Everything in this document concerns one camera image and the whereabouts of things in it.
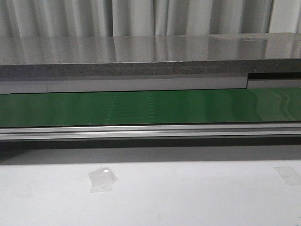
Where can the grey cabinet front panel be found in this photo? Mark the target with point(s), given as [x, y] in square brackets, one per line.
[150, 82]

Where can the crumpled clear tape piece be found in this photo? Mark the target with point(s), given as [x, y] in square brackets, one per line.
[102, 180]

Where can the grey stone countertop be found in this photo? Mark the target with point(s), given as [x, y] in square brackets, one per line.
[67, 57]

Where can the green conveyor belt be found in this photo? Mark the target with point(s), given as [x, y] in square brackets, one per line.
[150, 107]

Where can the flat clear tape strip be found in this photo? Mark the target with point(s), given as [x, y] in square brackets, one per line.
[289, 175]

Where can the white pleated curtain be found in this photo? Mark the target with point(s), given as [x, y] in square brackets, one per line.
[56, 18]

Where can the aluminium conveyor side rail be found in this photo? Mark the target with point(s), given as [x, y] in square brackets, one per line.
[125, 131]

